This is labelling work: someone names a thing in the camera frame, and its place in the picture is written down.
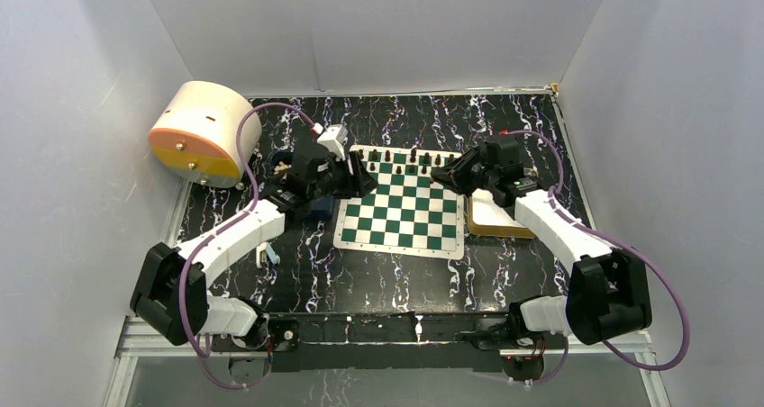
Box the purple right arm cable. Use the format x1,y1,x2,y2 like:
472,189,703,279
501,130,692,387

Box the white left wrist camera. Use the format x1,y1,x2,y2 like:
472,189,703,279
317,124,348,160

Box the small white blue clip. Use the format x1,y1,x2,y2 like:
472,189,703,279
256,242,280,269

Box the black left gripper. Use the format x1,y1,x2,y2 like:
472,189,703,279
309,152,378,203

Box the beige rectangular tin tray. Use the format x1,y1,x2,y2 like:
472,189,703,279
467,189,535,239

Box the black base frame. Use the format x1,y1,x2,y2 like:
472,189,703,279
213,312,563,379

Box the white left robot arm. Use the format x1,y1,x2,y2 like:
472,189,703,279
129,144,377,349

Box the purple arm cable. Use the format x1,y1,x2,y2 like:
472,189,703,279
501,130,692,387
177,103,323,391

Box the blue square tray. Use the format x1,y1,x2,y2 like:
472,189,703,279
269,151,334,222

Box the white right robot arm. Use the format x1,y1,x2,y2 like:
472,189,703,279
431,136,652,348

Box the cream orange cylindrical drum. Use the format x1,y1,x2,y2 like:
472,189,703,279
148,80,262,188

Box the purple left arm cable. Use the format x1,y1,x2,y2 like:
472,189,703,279
177,103,323,391

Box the aluminium rail frame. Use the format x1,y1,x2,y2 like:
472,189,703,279
116,317,216,357

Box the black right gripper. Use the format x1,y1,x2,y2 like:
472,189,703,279
431,145,497,198

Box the green white chess board mat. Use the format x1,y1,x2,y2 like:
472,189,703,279
333,144,466,260

